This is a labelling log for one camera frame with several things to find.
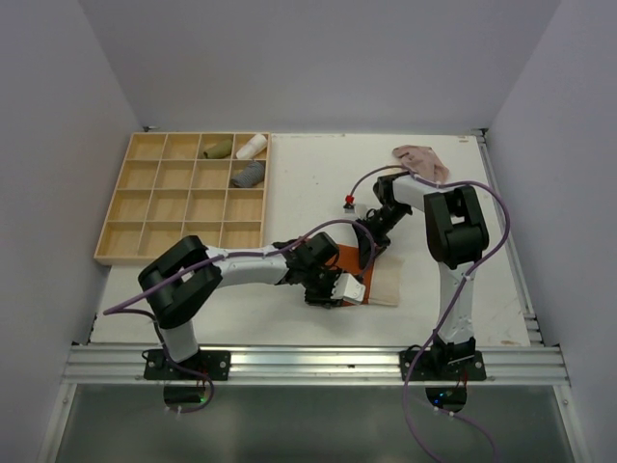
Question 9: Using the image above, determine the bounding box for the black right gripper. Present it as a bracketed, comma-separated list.
[353, 202, 411, 267]

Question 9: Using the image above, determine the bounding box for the orange and cream underwear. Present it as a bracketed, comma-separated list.
[331, 244, 404, 307]

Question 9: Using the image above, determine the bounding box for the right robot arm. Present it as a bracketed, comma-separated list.
[356, 174, 490, 379]

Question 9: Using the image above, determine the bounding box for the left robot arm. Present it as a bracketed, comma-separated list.
[138, 232, 342, 379]

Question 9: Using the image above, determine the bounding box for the pink underwear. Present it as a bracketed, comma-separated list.
[391, 145, 449, 183]

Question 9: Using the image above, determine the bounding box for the grey rolled underwear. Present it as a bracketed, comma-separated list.
[229, 161, 266, 188]

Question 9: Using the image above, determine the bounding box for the white rolled underwear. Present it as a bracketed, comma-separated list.
[236, 134, 268, 160]

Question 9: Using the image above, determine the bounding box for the olive rolled underwear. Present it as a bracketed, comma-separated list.
[202, 139, 233, 160]

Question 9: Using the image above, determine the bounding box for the wooden compartment tray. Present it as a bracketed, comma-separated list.
[94, 132, 271, 265]

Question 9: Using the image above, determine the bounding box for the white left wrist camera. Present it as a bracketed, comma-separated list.
[332, 273, 366, 305]

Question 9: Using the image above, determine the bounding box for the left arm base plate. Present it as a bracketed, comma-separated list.
[142, 349, 231, 381]

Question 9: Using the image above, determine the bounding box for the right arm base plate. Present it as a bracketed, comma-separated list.
[410, 350, 488, 382]

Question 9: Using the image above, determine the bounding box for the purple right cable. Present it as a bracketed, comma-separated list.
[347, 163, 512, 463]

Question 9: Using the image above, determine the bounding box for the aluminium mounting rail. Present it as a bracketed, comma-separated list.
[61, 343, 570, 386]

